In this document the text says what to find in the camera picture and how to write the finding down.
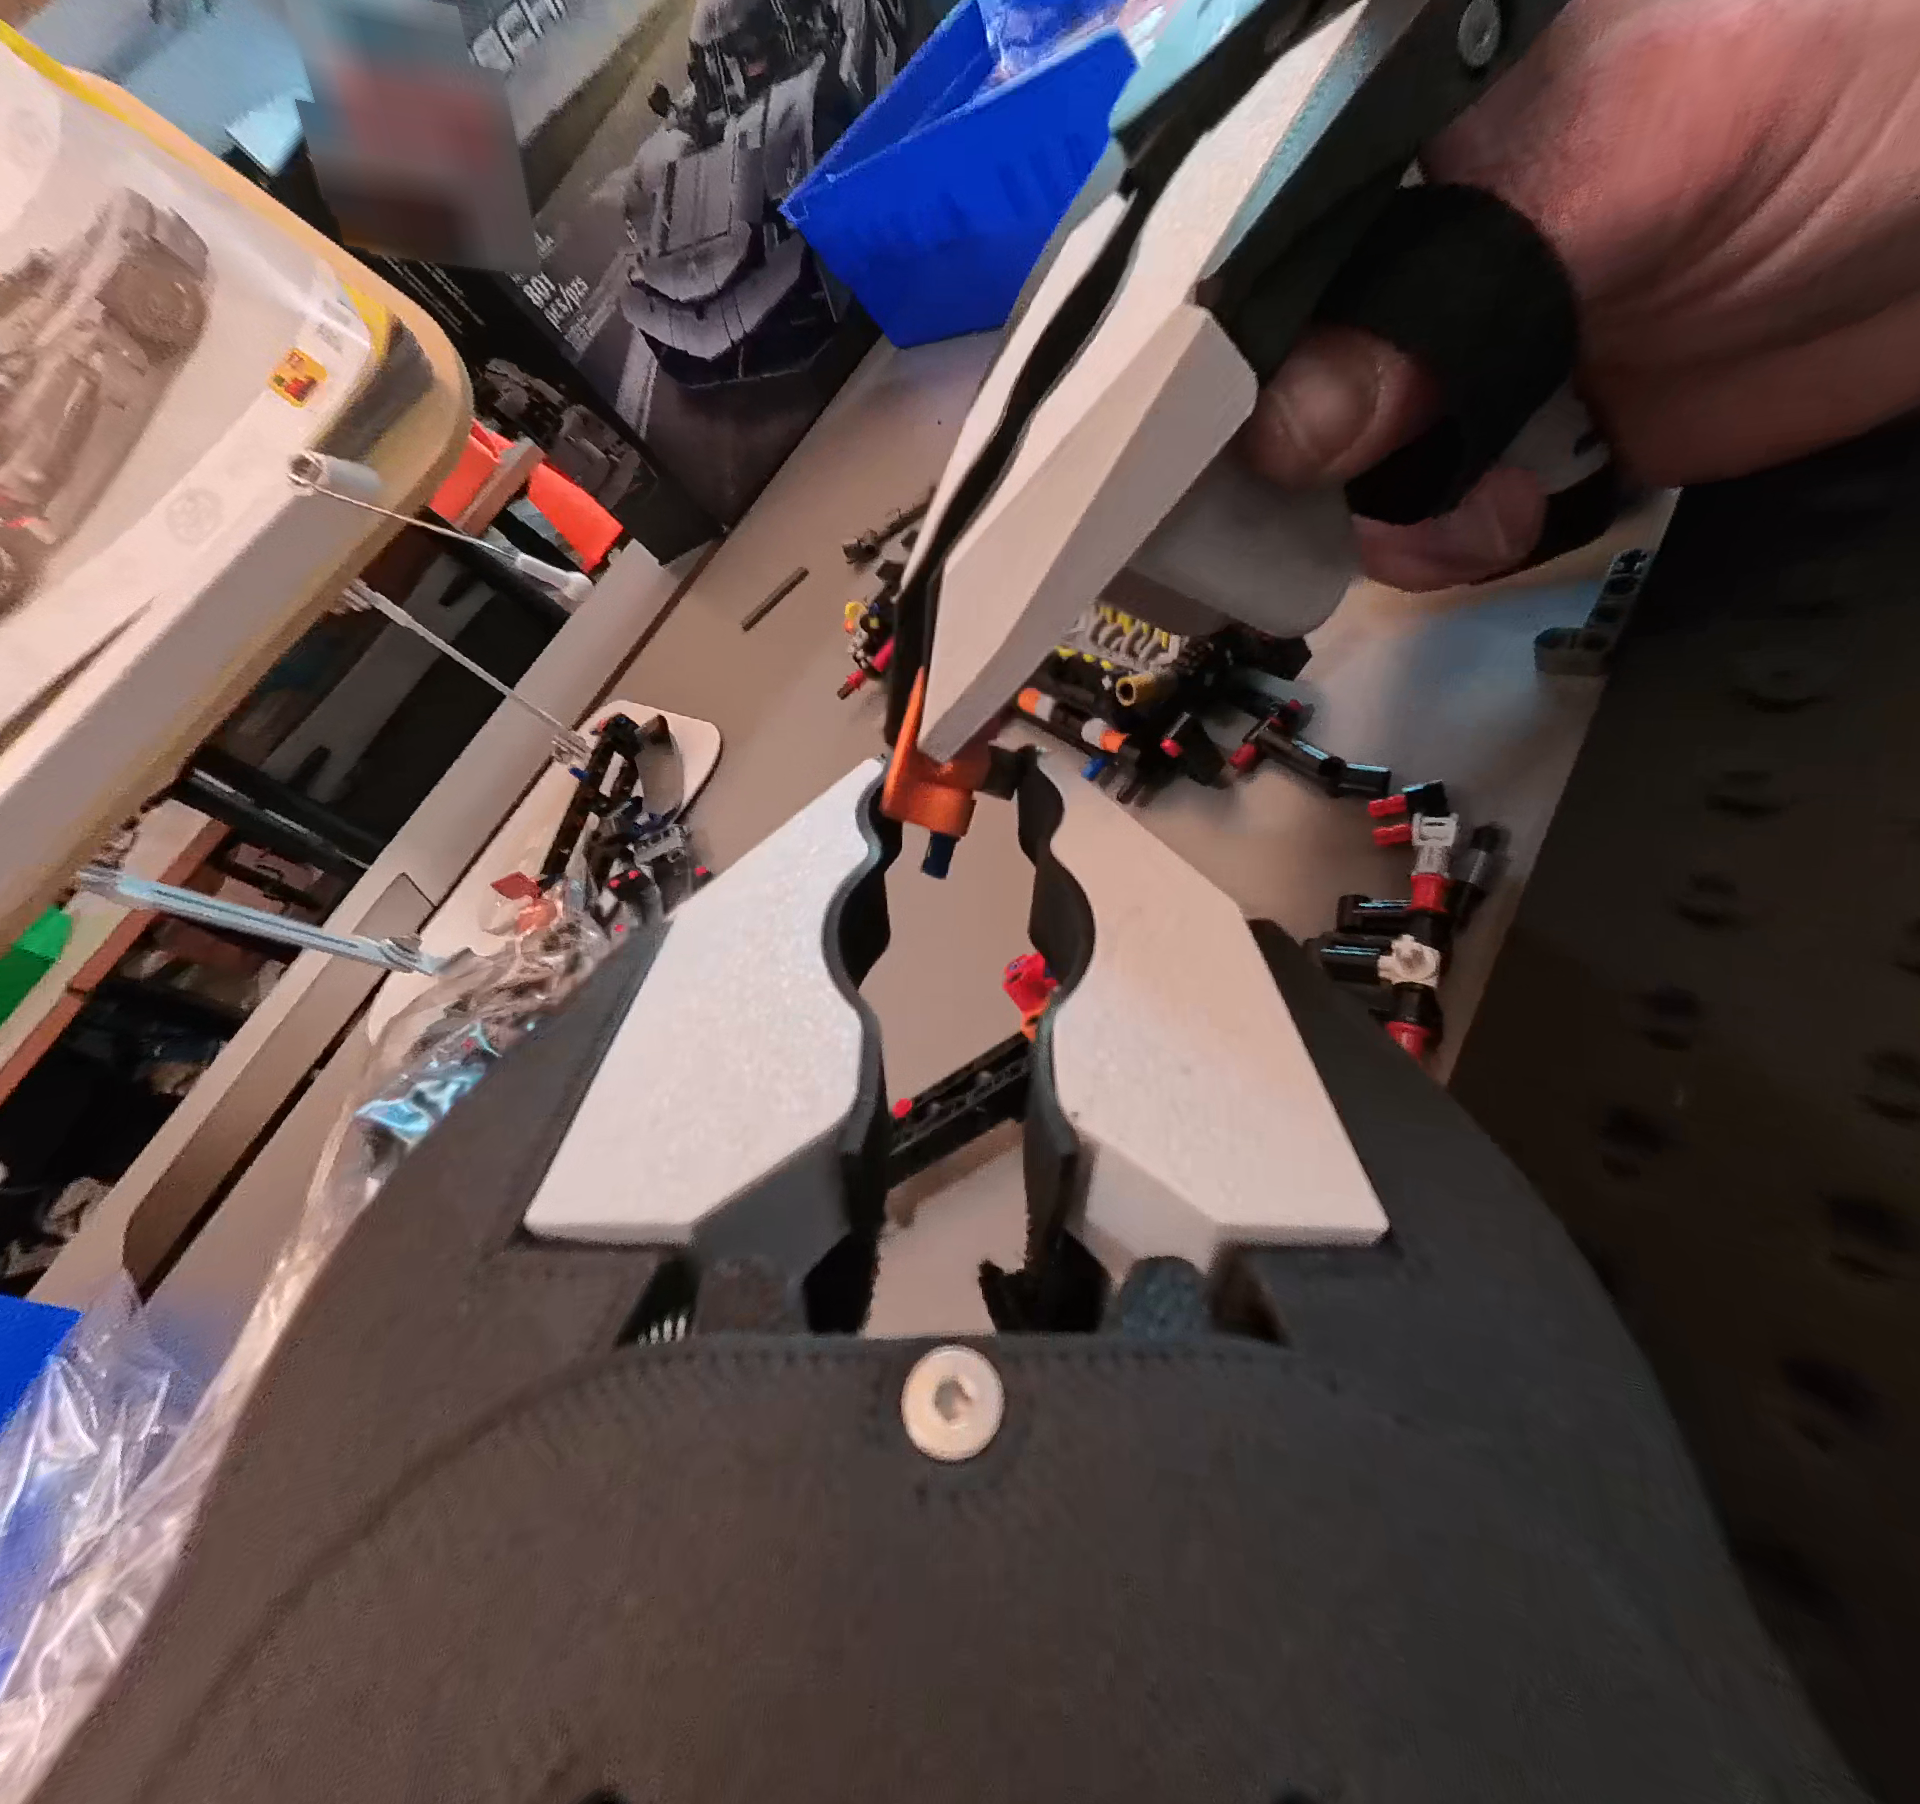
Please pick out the black perforated board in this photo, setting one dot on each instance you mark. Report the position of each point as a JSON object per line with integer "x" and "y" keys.
{"x": 1726, "y": 1084}

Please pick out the black lego frame beam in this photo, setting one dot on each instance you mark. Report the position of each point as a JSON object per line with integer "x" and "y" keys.
{"x": 961, "y": 1106}

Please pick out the orange lego connector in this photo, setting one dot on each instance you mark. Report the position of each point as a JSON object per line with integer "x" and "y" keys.
{"x": 929, "y": 792}

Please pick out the short dark lego axle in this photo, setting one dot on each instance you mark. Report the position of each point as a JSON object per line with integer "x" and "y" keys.
{"x": 776, "y": 598}

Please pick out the person's right hand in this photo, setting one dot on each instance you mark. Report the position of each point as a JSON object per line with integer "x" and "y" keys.
{"x": 1726, "y": 186}

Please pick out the instruction booklet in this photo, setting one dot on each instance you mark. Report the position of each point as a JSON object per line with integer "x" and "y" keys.
{"x": 152, "y": 485}

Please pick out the dark lego axle with connector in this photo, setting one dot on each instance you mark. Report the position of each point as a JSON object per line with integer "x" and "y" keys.
{"x": 887, "y": 531}

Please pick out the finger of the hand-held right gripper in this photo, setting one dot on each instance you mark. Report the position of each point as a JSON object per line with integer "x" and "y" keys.
{"x": 1048, "y": 289}
{"x": 1081, "y": 514}

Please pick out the blue plastic bin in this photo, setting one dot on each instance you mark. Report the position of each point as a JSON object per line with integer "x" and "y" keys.
{"x": 929, "y": 213}

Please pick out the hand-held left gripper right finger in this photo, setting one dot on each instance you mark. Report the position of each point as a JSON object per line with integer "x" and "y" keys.
{"x": 1199, "y": 1084}

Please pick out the pile of flat clear bags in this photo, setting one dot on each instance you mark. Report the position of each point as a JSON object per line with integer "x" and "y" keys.
{"x": 121, "y": 1461}

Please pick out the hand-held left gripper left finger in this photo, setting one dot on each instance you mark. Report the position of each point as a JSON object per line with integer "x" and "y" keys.
{"x": 705, "y": 1084}

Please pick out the grey angled lego beam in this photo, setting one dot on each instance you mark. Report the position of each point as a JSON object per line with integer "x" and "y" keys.
{"x": 1592, "y": 634}

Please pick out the pile of technic parts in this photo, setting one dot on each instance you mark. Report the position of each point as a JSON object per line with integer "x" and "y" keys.
{"x": 1139, "y": 666}

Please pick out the dark lego set box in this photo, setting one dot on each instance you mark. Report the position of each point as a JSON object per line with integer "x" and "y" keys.
{"x": 720, "y": 261}

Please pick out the red plastic object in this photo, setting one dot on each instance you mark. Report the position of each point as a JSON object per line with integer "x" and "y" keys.
{"x": 557, "y": 500}

